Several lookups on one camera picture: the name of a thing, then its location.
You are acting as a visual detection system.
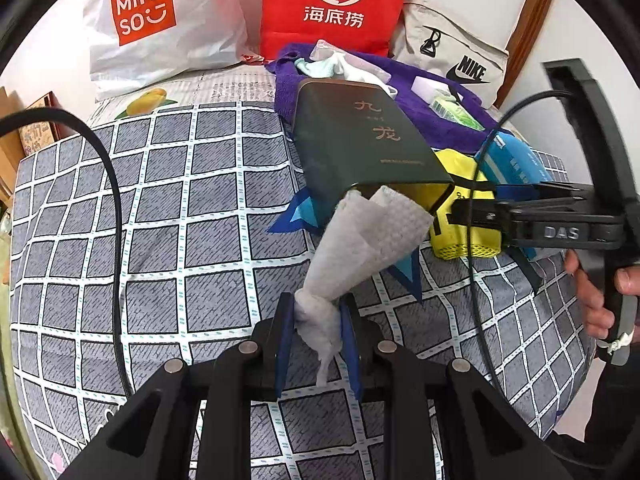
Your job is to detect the pale green cloth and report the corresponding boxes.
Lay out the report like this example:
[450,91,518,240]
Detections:
[294,40,351,81]

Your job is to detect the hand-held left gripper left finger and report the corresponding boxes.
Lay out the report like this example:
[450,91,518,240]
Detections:
[60,292,301,480]

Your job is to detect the blue tissue packet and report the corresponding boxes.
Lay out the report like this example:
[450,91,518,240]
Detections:
[474,130,558,261]

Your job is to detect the brown wooden furniture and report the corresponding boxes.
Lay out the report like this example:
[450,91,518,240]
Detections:
[0,85,63,201]

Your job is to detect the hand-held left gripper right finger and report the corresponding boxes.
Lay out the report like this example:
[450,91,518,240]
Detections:
[337,294,576,480]

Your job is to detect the person's right forearm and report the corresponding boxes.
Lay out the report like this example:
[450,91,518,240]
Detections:
[550,350,640,480]

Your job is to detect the person's right hand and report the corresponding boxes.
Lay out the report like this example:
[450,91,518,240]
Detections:
[564,250,640,346]

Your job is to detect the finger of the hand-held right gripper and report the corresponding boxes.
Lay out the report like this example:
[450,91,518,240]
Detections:
[467,182,596,206]
[446,199,511,248]

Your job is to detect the red paper bag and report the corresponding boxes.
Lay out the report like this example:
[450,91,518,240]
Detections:
[259,0,416,58]

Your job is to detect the small white packet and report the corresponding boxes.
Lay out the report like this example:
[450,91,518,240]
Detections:
[411,76,451,102]

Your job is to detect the white plastic shopping bag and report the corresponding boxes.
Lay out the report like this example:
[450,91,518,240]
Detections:
[82,0,251,101]

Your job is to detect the brown wooden frame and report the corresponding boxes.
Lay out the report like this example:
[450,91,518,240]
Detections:
[492,0,558,111]

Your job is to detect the grey canvas tote bag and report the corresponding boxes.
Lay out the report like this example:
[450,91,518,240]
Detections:
[389,0,511,108]

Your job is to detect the green packet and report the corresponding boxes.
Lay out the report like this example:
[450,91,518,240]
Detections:
[430,92,486,131]

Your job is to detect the thin black cable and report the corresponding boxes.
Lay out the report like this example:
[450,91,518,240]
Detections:
[467,89,563,391]

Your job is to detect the purple towel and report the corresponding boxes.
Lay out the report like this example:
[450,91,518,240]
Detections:
[264,42,501,156]

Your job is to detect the yellow mesh pouch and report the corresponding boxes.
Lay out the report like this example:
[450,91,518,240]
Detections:
[429,149,503,260]

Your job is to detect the white wipe cloth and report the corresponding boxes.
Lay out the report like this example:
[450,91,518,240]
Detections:
[294,185,435,388]

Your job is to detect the dark green box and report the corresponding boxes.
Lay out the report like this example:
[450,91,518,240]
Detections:
[291,78,457,218]

